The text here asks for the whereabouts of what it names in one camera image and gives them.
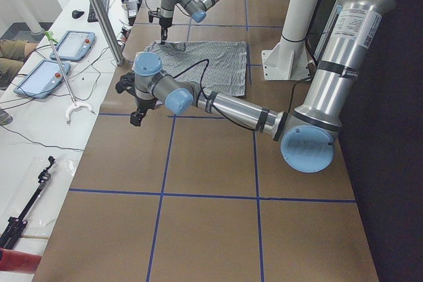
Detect black computer keyboard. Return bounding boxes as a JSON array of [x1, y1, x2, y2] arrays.
[[87, 0, 111, 23]]

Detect black computer mouse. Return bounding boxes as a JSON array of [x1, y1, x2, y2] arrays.
[[71, 10, 85, 19]]

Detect far teach pendant tablet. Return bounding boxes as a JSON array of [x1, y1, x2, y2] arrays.
[[54, 30, 96, 62]]

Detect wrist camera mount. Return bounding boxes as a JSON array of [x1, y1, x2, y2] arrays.
[[115, 72, 135, 96], [148, 10, 161, 23]]

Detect teach pendant tablet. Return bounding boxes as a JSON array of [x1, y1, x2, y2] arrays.
[[54, 30, 96, 62], [13, 59, 63, 98]]

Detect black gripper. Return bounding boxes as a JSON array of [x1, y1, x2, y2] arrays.
[[130, 97, 157, 127], [159, 17, 173, 44]]

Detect near teach pendant tablet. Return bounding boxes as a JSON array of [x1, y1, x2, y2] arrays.
[[13, 59, 63, 98]]

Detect red cylinder object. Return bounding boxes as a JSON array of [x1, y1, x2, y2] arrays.
[[1, 248, 42, 274]]

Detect aluminium frame post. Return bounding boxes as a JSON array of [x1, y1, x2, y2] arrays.
[[89, 0, 124, 65]]

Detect black tripod stick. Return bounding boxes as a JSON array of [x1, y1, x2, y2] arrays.
[[1, 156, 56, 250]]

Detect navy white striped polo shirt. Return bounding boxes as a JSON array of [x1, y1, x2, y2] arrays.
[[144, 41, 247, 97]]

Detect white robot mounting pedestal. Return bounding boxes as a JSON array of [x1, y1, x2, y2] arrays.
[[262, 0, 318, 81]]

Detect white reacher grabber tool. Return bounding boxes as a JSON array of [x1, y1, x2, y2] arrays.
[[44, 31, 95, 125]]

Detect seated person legs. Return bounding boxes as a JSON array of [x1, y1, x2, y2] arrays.
[[1, 40, 38, 73]]

